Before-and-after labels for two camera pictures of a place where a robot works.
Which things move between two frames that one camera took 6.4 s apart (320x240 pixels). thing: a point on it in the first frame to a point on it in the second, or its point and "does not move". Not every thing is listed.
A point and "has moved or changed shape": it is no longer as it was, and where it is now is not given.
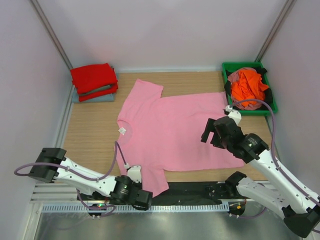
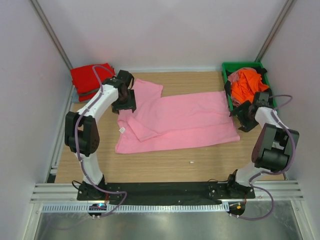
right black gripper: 210,127 to 246,126
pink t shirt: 158,134 has moved or changed shape
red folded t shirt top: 89,77 does not move
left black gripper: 139,185 to 130,105
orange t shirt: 248,86 does not move
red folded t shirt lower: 87,96 does not move
